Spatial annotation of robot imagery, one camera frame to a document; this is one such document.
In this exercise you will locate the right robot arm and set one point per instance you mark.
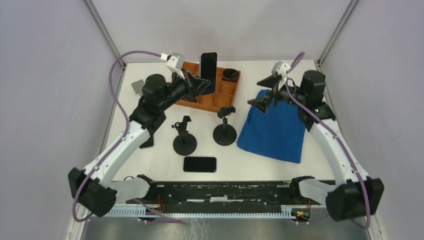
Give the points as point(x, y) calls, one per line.
point(355, 194)

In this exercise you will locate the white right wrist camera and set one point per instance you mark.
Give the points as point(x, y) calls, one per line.
point(281, 69)

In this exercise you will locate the aluminium frame post left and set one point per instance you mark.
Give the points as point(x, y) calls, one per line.
point(107, 37)

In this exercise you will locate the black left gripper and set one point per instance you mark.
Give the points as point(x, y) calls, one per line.
point(195, 86)

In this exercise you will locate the black phone under left arm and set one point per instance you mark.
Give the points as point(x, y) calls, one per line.
point(148, 144)

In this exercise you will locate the black phone stand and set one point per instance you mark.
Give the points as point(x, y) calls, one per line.
point(184, 143)
point(225, 134)

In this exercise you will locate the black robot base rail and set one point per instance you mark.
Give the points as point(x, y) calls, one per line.
point(223, 197)

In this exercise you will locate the black phone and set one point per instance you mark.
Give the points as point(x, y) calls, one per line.
point(200, 164)
point(208, 70)

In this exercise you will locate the wooden compartment tray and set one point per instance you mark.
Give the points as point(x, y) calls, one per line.
point(224, 95)

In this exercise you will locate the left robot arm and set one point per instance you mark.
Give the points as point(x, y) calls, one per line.
point(94, 186)

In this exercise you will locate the rolled tie back right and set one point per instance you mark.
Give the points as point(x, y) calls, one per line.
point(230, 75)

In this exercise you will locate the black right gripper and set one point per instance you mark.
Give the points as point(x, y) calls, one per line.
point(261, 102)

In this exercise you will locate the white toothed cable duct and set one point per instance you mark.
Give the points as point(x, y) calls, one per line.
point(138, 211)

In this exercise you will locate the blue cloth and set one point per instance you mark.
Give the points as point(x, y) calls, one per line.
point(278, 134)

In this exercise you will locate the silver metal phone stand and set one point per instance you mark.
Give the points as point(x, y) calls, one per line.
point(137, 87)

